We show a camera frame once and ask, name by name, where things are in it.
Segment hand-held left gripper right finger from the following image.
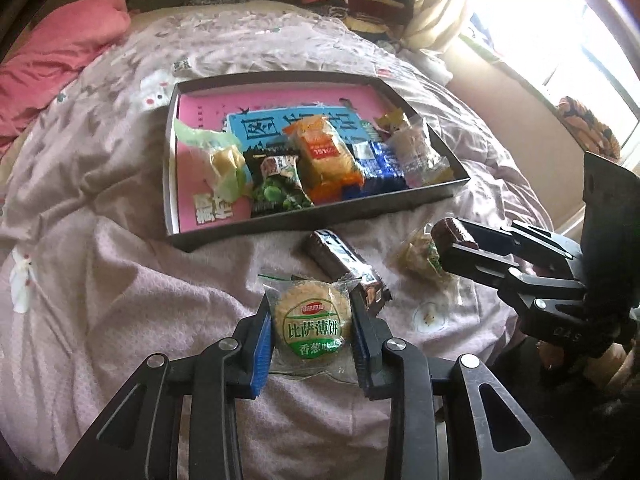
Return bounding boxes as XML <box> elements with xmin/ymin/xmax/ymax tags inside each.
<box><xmin>347</xmin><ymin>287</ymin><xmax>576</xmax><ymax>480</ymax></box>

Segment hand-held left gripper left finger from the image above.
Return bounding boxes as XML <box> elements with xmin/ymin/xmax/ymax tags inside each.
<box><xmin>55</xmin><ymin>292</ymin><xmax>275</xmax><ymax>480</ymax></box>

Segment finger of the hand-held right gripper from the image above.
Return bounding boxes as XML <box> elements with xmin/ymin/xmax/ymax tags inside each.
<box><xmin>437</xmin><ymin>219</ymin><xmax>583</xmax><ymax>286</ymax></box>
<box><xmin>497</xmin><ymin>265</ymin><xmax>601</xmax><ymax>348</ymax></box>

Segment brown cake snack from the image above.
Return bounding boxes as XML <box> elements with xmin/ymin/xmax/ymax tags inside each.
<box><xmin>431</xmin><ymin>217</ymin><xmax>481</xmax><ymax>251</ymax></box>

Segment round cracker packet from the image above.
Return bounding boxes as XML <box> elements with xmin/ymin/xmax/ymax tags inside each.
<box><xmin>257</xmin><ymin>272</ymin><xmax>368</xmax><ymax>381</ymax></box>

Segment blue snack packet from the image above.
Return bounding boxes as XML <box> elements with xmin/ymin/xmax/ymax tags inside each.
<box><xmin>352</xmin><ymin>140</ymin><xmax>407</xmax><ymax>196</ymax></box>

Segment orange cracker packet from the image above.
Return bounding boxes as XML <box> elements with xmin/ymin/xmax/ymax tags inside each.
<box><xmin>282</xmin><ymin>115</ymin><xmax>365</xmax><ymax>206</ymax></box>

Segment dark shallow cardboard box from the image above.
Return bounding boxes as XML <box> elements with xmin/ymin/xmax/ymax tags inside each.
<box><xmin>162</xmin><ymin>71</ymin><xmax>471</xmax><ymax>253</ymax></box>

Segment person's right hand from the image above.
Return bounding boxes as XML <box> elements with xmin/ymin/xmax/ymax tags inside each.
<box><xmin>540</xmin><ymin>345</ymin><xmax>632</xmax><ymax>398</ymax></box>

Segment clear wrapped snack packet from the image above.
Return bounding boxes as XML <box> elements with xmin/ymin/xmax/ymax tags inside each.
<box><xmin>392</xmin><ymin>225</ymin><xmax>451</xmax><ymax>286</ymax></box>

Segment small clear round packet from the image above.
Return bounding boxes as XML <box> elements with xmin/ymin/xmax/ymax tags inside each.
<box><xmin>412</xmin><ymin>300</ymin><xmax>448</xmax><ymax>333</ymax></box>

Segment brown chocolate bar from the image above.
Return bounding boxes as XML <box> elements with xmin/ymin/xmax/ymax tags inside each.
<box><xmin>306</xmin><ymin>229</ymin><xmax>393</xmax><ymax>317</ymax></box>

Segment orange patterned cloth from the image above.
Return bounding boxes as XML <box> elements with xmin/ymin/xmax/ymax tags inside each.
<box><xmin>556</xmin><ymin>96</ymin><xmax>622</xmax><ymax>161</ymax></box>

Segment clear crinkled pastry packet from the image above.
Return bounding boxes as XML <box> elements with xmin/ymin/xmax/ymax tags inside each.
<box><xmin>387</xmin><ymin>116</ymin><xmax>453</xmax><ymax>188</ymax></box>

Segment dark green pea packet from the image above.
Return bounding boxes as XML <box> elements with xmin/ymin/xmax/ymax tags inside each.
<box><xmin>244</xmin><ymin>152</ymin><xmax>316</xmax><ymax>218</ymax></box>

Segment printed pale bed cover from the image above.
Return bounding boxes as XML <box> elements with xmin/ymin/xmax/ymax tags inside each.
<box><xmin>0</xmin><ymin>0</ymin><xmax>551</xmax><ymax>480</ymax></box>

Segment green wrapped pastry packet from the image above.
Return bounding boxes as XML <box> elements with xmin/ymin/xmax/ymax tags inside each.
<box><xmin>172</xmin><ymin>119</ymin><xmax>253</xmax><ymax>206</ymax></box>

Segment window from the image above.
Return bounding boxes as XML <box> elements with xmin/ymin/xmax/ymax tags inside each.
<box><xmin>465</xmin><ymin>0</ymin><xmax>640</xmax><ymax>161</ymax></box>

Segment cream curtain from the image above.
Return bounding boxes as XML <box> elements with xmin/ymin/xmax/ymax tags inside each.
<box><xmin>397</xmin><ymin>0</ymin><xmax>481</xmax><ymax>51</ymax></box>

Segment pink pillow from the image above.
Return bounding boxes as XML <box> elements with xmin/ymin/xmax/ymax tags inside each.
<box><xmin>0</xmin><ymin>0</ymin><xmax>132</xmax><ymax>148</ymax></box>

